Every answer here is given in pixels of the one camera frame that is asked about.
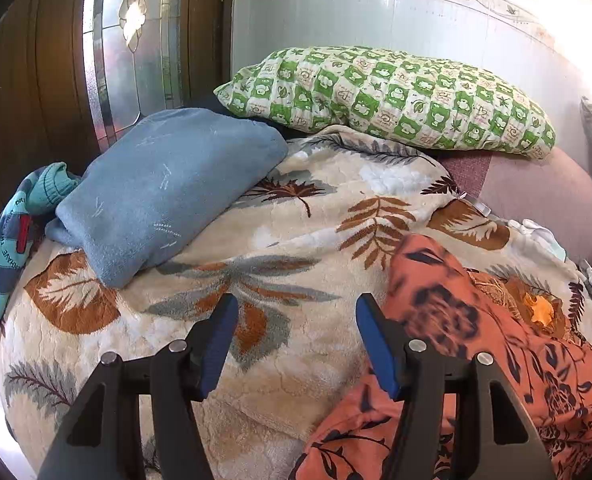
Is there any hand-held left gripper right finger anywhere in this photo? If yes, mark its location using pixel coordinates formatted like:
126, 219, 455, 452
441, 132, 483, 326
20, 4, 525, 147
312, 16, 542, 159
355, 292, 559, 480

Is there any pink quilted mattress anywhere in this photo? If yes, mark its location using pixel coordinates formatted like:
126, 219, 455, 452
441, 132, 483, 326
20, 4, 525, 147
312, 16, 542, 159
438, 146, 592, 281

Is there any small white cloth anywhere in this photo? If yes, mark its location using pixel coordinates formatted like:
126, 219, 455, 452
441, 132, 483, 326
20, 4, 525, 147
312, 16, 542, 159
506, 218, 569, 262

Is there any wooden door with glass panel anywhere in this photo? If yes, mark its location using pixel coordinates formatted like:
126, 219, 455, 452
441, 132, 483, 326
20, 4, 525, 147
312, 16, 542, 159
0, 0, 237, 211

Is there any clear plastic tag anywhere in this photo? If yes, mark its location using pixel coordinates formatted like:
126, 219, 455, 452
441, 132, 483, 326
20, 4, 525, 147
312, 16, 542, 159
456, 192, 494, 217

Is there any blue folded towel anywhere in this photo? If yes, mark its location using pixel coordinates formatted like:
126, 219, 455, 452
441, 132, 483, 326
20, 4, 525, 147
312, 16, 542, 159
45, 107, 290, 289

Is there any brown yellow garment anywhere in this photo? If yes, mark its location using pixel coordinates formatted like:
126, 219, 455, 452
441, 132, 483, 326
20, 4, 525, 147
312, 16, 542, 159
468, 266, 576, 341

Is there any orange floral garment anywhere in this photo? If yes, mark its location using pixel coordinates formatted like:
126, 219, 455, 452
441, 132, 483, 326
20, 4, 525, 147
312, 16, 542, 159
288, 232, 592, 480

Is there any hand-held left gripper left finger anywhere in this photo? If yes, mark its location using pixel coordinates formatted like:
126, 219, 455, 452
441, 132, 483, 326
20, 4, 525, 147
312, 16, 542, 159
36, 293, 240, 480

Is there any green checked pillow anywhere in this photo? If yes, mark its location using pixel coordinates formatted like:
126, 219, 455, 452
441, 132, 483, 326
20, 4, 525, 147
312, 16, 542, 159
213, 46, 557, 161

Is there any leaf print fleece blanket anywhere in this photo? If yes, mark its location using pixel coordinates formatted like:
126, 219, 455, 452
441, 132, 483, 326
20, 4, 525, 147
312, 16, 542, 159
0, 125, 592, 480

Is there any teal striped sweater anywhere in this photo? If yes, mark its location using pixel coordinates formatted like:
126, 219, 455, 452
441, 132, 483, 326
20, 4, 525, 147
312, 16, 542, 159
0, 162, 82, 367

